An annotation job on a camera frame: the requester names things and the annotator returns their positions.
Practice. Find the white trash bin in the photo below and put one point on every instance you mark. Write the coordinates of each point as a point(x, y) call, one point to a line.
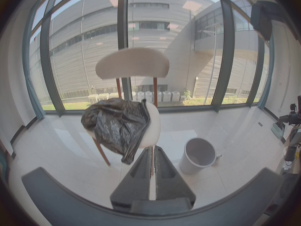
point(195, 166)

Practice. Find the window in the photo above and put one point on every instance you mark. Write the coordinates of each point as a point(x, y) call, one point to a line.
point(122, 20)

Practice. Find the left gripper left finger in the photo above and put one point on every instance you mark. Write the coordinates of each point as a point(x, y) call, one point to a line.
point(137, 185)

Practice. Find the white padded wooden chair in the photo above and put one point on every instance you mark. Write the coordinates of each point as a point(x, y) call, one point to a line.
point(131, 63)

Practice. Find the black plastic bag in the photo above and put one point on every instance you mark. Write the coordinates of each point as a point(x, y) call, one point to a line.
point(117, 126)

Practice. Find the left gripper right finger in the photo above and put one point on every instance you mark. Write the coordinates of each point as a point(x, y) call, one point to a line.
point(172, 187)

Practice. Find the blue-green curtain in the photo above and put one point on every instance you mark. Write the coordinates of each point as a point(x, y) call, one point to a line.
point(265, 90)

